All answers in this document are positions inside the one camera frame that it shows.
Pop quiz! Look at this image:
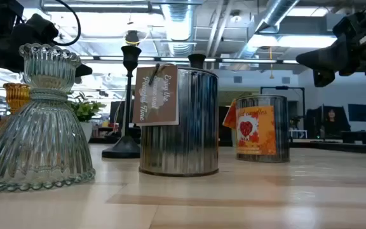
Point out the amber ribbed glass candle holder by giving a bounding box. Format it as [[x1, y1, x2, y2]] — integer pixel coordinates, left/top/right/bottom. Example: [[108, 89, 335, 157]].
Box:
[[0, 82, 32, 166]]

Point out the tall black candlestick holder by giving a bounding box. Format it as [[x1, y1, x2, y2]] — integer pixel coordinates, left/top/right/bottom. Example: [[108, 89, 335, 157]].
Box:
[[187, 53, 207, 70], [102, 45, 142, 159]]

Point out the large silver tin brown tag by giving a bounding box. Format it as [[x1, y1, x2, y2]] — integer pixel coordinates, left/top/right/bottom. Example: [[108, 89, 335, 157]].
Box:
[[132, 62, 220, 177]]

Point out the clear ribbed glass candle holder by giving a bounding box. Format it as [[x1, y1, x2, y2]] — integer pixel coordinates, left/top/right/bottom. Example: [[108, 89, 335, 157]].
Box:
[[0, 43, 97, 193]]

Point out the green plant in white pot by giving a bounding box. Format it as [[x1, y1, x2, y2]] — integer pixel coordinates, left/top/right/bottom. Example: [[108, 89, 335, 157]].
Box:
[[65, 91, 107, 143]]

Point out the person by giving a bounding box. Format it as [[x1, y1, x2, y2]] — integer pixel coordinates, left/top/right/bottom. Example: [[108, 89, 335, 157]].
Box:
[[324, 108, 341, 139]]

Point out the black office partition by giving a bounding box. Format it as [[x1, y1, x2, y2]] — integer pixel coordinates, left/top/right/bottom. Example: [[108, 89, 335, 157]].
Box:
[[305, 106, 351, 140]]

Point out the black computer monitor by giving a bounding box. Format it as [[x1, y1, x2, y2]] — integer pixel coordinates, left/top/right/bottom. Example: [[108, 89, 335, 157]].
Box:
[[109, 99, 133, 125], [348, 103, 366, 123]]

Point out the hanging ceiling pendant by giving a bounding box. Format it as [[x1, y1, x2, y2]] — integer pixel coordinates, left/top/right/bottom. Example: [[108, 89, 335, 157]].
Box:
[[268, 46, 275, 80]]

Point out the small white shelf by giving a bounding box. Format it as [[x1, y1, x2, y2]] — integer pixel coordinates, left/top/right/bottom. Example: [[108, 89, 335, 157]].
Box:
[[289, 128, 308, 139]]

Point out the long ceiling light strip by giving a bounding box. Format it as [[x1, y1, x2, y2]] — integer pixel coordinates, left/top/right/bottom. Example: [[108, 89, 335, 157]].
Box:
[[79, 55, 300, 64]]

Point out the black left wrist camera cable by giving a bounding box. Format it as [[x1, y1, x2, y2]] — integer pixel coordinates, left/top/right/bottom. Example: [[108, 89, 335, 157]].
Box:
[[51, 0, 82, 47]]

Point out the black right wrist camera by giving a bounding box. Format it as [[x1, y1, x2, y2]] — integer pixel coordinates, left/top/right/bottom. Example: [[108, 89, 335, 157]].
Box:
[[332, 12, 366, 44]]

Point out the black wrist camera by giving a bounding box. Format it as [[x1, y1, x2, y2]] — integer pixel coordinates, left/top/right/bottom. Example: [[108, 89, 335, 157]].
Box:
[[11, 13, 60, 48], [332, 12, 366, 44]]

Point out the black metal frame stand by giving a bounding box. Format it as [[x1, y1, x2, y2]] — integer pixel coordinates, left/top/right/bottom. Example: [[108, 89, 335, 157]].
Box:
[[260, 85, 306, 131]]

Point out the black ceiling device yellow cable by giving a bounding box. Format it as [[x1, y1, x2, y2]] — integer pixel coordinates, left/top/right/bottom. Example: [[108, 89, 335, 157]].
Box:
[[125, 30, 140, 46]]

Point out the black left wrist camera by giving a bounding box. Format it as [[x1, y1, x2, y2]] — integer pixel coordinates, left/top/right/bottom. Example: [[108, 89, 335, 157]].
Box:
[[11, 13, 60, 48]]

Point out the smooth silver ceiling duct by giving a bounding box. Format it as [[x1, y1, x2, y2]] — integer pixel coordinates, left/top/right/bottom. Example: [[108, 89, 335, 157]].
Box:
[[240, 0, 300, 58]]

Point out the black table edge rail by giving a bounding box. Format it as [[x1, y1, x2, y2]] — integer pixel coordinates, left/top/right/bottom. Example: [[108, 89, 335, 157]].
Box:
[[289, 139, 366, 156]]

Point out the ribbed silver ceiling duct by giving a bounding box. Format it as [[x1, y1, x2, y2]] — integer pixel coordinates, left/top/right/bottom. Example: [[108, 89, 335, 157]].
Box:
[[162, 3, 196, 57]]

